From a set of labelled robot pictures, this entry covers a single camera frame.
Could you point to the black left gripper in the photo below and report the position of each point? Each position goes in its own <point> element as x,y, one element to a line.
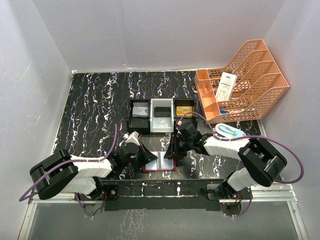
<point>147,155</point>

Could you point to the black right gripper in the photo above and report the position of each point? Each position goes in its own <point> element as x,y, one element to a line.
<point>172,152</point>

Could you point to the white magnetic stripe card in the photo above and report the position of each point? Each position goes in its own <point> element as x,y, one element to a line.
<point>163,163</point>

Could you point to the red leather card holder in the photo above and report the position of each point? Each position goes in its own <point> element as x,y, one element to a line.
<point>152,165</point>

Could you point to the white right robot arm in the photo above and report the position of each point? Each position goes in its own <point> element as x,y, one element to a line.
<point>262,162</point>

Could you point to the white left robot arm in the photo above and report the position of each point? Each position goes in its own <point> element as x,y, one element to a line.
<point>62,172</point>

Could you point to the gold card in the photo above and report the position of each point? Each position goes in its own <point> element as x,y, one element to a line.
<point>181,110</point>

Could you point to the black card in white bin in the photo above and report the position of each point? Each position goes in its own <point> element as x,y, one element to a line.
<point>162,111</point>

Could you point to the white VIP card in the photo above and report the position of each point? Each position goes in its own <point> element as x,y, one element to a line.
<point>140,109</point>

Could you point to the black bin left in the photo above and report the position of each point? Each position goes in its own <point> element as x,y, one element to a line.
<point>138,118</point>

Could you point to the black bin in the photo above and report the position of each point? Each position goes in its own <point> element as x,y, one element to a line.
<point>138,118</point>
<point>186,102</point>

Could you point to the white bin middle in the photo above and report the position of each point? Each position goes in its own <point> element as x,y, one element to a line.
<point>162,124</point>

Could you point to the black bin right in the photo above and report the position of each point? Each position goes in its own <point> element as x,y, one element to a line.
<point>186,102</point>

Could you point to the white blue tape dispenser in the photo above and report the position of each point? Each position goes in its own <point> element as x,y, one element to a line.
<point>228,131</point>

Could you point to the white paper receipt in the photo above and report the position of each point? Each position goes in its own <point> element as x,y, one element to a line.
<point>225,87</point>

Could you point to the orange plastic desk organizer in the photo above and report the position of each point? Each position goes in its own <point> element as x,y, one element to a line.
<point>259,85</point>

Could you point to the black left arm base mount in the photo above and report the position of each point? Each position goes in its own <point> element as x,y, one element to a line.
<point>101,192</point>

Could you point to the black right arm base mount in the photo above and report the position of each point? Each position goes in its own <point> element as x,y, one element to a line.
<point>220,192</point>

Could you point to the aluminium frame rail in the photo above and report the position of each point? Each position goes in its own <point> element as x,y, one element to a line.
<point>272,215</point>

